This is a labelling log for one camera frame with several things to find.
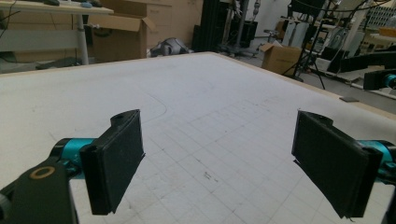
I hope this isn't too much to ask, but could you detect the large open cardboard box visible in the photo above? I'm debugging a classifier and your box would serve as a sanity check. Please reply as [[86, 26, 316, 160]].
[[88, 13, 158, 63]]

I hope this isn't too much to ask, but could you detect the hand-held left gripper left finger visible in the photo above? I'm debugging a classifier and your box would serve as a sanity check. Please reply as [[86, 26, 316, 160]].
[[78, 108, 146, 217]]

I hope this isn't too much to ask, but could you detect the black tripod stand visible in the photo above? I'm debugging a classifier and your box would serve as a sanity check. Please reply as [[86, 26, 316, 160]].
[[281, 18, 328, 91]]

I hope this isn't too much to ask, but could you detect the black metal bar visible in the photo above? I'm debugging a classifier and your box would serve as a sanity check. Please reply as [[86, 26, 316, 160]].
[[326, 50, 396, 74]]

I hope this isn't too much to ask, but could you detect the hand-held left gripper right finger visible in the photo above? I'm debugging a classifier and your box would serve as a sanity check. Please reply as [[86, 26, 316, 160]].
[[291, 109, 384, 219]]

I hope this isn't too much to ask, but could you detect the white foam mat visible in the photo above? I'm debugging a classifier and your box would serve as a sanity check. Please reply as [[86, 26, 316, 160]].
[[0, 52, 396, 224]]

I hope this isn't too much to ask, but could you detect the white desk frame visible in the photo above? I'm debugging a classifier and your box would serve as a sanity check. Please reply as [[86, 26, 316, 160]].
[[0, 0, 115, 66]]

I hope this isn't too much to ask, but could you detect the grey rounded device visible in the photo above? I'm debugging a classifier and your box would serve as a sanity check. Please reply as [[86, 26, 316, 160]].
[[148, 36, 194, 59]]

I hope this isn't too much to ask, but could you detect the black metal frame stand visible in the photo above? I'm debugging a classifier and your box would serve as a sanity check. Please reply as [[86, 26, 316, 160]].
[[191, 0, 260, 57]]

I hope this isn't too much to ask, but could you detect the small cardboard box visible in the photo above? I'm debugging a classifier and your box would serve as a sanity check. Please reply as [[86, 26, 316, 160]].
[[259, 42, 304, 77]]

